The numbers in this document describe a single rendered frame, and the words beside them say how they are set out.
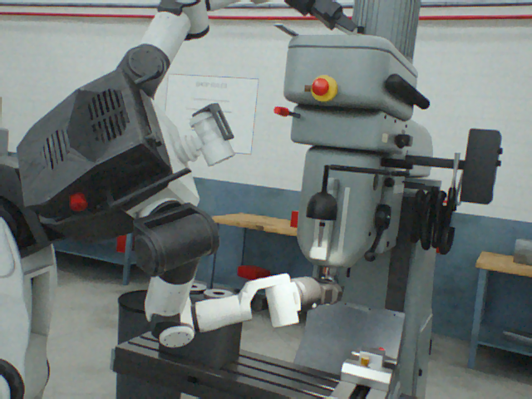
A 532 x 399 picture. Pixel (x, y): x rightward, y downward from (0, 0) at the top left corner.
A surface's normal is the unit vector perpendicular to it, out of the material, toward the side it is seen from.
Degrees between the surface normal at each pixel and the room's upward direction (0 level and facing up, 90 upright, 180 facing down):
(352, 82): 90
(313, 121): 90
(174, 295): 129
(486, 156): 90
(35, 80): 90
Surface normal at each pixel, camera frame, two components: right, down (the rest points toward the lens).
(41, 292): -0.10, 0.07
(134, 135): -0.31, -0.40
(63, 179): -0.51, -0.27
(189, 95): -0.40, 0.04
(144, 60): 0.40, -0.37
